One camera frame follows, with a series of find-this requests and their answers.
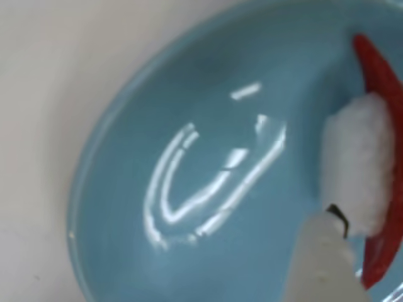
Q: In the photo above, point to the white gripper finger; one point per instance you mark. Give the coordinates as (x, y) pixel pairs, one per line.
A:
(321, 267)

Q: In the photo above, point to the blue ceramic dish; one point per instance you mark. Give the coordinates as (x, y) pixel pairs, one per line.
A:
(201, 239)

